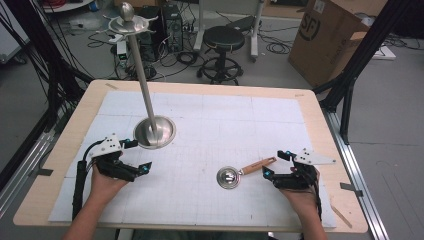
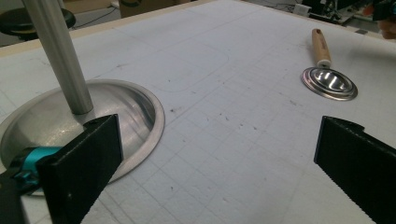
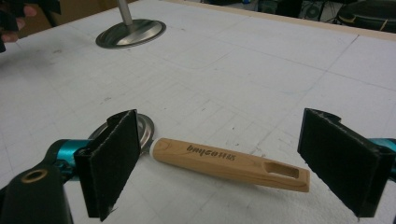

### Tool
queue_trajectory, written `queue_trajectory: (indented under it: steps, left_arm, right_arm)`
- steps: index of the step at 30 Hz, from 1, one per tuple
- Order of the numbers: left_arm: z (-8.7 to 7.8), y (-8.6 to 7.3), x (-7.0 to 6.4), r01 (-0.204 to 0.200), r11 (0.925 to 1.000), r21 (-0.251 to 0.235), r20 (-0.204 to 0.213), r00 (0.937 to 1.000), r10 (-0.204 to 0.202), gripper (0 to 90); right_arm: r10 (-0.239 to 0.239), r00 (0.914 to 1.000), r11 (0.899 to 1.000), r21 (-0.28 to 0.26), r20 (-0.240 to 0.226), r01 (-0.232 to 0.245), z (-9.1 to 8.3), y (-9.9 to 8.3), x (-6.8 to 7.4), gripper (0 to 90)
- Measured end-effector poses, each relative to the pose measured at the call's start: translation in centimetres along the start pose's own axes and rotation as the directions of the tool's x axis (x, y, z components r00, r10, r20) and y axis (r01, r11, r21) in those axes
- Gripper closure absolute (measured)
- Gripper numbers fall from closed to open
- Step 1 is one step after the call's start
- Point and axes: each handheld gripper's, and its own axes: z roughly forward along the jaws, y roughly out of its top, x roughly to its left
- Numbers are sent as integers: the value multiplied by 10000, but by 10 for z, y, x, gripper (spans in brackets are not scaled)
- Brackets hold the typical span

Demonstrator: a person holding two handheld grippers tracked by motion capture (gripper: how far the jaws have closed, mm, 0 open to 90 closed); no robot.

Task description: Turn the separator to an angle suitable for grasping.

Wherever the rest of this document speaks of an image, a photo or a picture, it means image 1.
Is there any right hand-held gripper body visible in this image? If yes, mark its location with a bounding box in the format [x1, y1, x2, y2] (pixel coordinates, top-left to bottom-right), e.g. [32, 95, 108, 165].
[271, 148, 337, 192]

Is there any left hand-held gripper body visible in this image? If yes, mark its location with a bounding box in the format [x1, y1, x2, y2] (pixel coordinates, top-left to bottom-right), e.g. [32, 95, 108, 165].
[89, 133, 138, 183]

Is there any steel ladle with wooden handle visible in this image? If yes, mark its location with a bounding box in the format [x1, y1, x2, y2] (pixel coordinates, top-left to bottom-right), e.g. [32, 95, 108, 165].
[215, 156, 278, 190]

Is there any tall steel utensil rack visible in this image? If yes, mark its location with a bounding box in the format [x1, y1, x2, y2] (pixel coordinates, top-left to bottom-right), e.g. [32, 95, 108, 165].
[107, 1, 177, 150]

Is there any person's left hand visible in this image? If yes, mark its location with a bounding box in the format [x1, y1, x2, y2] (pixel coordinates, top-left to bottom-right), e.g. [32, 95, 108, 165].
[89, 165, 130, 203]

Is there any person's right hand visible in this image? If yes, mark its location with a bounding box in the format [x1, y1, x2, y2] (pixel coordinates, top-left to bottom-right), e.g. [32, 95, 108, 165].
[280, 172, 322, 215]

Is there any grey tape piece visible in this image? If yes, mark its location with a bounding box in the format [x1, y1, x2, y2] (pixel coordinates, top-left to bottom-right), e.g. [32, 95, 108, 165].
[28, 167, 54, 178]
[339, 181, 364, 198]

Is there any white power adapter box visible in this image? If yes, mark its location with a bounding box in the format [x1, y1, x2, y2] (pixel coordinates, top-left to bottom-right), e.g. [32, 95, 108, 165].
[116, 40, 130, 68]

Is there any brown cardboard box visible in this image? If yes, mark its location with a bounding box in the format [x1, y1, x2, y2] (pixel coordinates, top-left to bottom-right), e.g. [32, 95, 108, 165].
[288, 0, 389, 89]

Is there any black computer tower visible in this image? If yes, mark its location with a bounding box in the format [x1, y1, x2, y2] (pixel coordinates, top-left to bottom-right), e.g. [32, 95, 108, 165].
[162, 3, 185, 54]

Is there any white power strip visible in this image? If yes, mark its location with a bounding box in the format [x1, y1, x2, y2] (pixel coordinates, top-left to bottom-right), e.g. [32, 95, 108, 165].
[371, 44, 397, 61]

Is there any black round stool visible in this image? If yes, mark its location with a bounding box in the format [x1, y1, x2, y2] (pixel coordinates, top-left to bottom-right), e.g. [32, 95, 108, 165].
[197, 25, 246, 86]

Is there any black flat pad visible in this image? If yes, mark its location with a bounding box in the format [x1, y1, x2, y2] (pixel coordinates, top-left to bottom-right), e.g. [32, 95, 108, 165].
[226, 14, 258, 34]

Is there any aluminium rail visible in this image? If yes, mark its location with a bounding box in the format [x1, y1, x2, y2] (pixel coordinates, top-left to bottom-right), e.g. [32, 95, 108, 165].
[321, 108, 390, 240]
[0, 109, 66, 219]

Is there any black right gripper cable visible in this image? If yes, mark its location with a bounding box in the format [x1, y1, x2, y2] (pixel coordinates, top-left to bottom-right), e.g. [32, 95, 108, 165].
[311, 171, 324, 222]

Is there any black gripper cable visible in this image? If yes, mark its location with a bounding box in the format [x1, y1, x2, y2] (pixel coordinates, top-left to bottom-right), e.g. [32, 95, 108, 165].
[71, 139, 104, 221]
[311, 171, 324, 222]

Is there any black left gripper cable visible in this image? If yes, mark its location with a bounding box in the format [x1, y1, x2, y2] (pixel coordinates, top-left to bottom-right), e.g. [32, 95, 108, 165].
[71, 139, 104, 221]

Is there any black metal frame post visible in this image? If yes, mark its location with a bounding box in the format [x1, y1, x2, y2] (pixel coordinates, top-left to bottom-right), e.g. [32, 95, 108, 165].
[313, 0, 414, 145]
[2, 0, 95, 129]

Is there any white metal stand frame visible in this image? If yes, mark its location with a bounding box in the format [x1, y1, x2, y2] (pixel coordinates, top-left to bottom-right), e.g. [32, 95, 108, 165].
[193, 0, 266, 63]

